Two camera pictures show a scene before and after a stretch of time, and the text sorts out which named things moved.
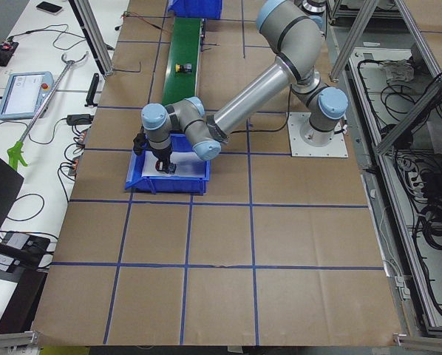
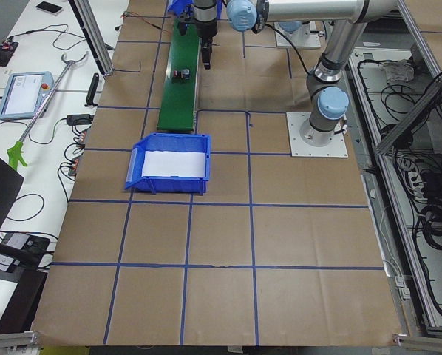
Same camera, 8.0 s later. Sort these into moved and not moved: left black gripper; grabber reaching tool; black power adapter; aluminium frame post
Moved: left black gripper
Not moved: grabber reaching tool; aluminium frame post; black power adapter
